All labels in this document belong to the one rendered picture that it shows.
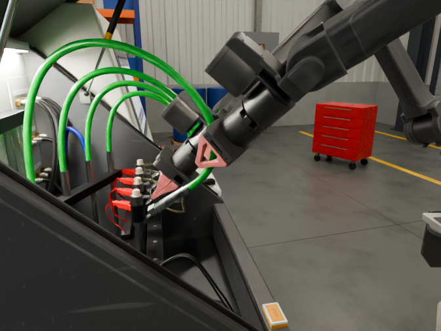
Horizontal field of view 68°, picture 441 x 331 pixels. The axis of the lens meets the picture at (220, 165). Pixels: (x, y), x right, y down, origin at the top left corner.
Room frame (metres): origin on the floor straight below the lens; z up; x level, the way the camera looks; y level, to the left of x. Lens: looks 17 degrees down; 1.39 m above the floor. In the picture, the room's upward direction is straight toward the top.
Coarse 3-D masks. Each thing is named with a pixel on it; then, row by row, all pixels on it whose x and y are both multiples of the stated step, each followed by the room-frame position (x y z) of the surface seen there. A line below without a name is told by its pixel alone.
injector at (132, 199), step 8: (136, 200) 0.64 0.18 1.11; (136, 208) 0.64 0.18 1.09; (136, 216) 0.64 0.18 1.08; (144, 216) 0.66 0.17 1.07; (152, 216) 0.66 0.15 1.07; (136, 224) 0.64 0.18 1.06; (144, 224) 0.65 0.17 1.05; (136, 232) 0.65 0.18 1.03; (136, 240) 0.65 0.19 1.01; (136, 248) 0.65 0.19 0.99; (144, 248) 0.66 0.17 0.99
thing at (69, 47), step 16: (64, 48) 0.59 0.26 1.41; (80, 48) 0.59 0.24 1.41; (112, 48) 0.58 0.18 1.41; (128, 48) 0.57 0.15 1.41; (48, 64) 0.60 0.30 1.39; (160, 64) 0.56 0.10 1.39; (176, 80) 0.56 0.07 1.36; (32, 96) 0.61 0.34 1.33; (192, 96) 0.55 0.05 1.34; (32, 112) 0.61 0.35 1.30; (208, 112) 0.55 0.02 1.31; (32, 160) 0.62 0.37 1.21; (32, 176) 0.61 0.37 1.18; (208, 176) 0.55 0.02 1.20
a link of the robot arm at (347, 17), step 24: (384, 0) 0.39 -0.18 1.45; (408, 0) 0.39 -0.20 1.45; (432, 0) 0.38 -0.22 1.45; (336, 24) 0.41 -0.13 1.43; (360, 24) 0.40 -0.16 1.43; (384, 24) 0.40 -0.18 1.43; (408, 24) 0.39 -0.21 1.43; (312, 48) 0.41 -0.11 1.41; (336, 48) 0.41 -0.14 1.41; (360, 48) 0.40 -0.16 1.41; (336, 72) 0.41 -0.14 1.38
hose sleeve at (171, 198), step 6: (186, 186) 0.55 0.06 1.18; (174, 192) 0.56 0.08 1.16; (180, 192) 0.55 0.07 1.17; (186, 192) 0.55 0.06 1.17; (162, 198) 0.57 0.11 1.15; (168, 198) 0.56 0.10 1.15; (174, 198) 0.55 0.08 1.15; (180, 198) 0.56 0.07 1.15; (156, 204) 0.56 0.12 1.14; (162, 204) 0.56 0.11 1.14; (168, 204) 0.56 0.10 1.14
